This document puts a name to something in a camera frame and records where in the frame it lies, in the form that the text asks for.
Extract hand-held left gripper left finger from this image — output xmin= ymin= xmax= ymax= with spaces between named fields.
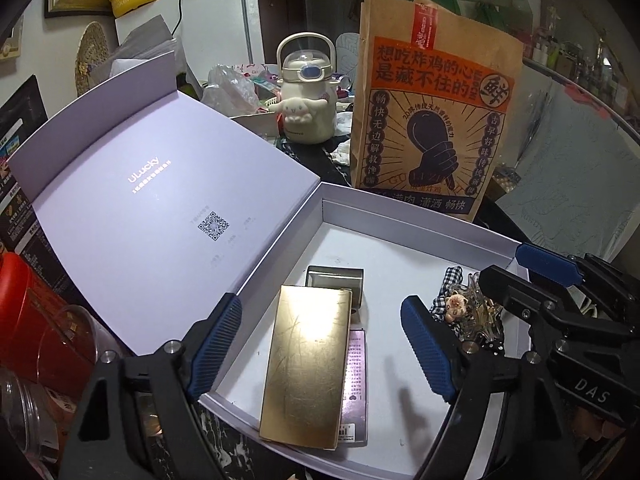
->
xmin=60 ymin=292 xmax=244 ymax=480

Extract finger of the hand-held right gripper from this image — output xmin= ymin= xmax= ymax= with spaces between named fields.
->
xmin=515 ymin=242 xmax=640 ymax=313
xmin=477 ymin=265 xmax=633 ymax=343

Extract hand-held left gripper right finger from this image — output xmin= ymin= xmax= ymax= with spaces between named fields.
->
xmin=399 ymin=296 xmax=583 ymax=480

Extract hair clips with bear charm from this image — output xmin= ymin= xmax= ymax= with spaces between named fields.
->
xmin=445 ymin=272 xmax=506 ymax=356

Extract black white checkered hair bow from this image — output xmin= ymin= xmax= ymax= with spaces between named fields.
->
xmin=425 ymin=266 xmax=476 ymax=331

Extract silver card packet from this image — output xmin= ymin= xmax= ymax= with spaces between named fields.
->
xmin=337 ymin=327 xmax=369 ymax=447

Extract gold box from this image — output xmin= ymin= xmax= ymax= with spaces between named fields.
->
xmin=259 ymin=284 xmax=353 ymax=451

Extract lavender gift box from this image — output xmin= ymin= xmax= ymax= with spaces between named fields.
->
xmin=7 ymin=50 xmax=531 ymax=480

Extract pale blue chair cushion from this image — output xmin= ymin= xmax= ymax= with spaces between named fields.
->
xmin=495 ymin=90 xmax=640 ymax=261

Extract clear glass cup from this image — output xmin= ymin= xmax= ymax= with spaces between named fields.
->
xmin=47 ymin=305 xmax=126 ymax=391

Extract red canister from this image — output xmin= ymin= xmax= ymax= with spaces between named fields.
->
xmin=0 ymin=252 xmax=101 ymax=386

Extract brown printed paper bag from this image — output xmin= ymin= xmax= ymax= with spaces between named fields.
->
xmin=350 ymin=0 xmax=523 ymax=223

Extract glass jar with brown contents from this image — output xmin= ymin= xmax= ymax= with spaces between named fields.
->
xmin=0 ymin=367 xmax=83 ymax=466

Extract row of bottles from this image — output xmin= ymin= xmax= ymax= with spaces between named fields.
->
xmin=525 ymin=25 xmax=640 ymax=111

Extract cream cartoon kettle bottle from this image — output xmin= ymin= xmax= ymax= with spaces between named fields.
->
xmin=270 ymin=32 xmax=343 ymax=145

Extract clear crumpled plastic bag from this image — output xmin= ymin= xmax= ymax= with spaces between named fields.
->
xmin=201 ymin=64 xmax=258 ymax=118

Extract black snack bag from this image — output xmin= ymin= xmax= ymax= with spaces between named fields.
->
xmin=0 ymin=75 xmax=66 ymax=271

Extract grey plastic mailer bag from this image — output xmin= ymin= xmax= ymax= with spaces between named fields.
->
xmin=117 ymin=15 xmax=186 ymax=76

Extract round woven mat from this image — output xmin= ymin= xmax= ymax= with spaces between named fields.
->
xmin=75 ymin=21 xmax=110 ymax=97

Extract white refrigerator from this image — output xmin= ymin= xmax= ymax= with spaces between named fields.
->
xmin=115 ymin=0 xmax=266 ymax=76

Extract dark brown door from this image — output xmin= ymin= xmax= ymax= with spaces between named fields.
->
xmin=255 ymin=0 xmax=311 ymax=66

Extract white wall intercom panel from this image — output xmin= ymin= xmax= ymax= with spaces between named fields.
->
xmin=0 ymin=25 xmax=23 ymax=61

